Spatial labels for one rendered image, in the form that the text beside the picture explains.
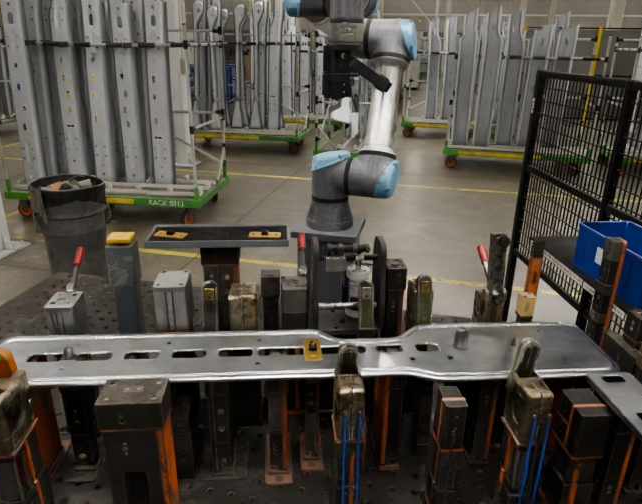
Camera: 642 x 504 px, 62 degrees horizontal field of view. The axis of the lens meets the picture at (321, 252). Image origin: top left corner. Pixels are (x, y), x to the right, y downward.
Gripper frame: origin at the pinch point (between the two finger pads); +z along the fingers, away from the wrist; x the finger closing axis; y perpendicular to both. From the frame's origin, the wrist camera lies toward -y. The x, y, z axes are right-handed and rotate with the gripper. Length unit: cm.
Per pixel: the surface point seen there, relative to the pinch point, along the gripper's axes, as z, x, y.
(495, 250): 26.8, 8.2, -35.6
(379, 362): 44, 30, -4
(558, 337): 44, 21, -49
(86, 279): 74, -82, 100
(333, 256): 28.4, 7.5, 4.4
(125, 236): 28, -7, 58
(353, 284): 37.3, 4.8, -1.2
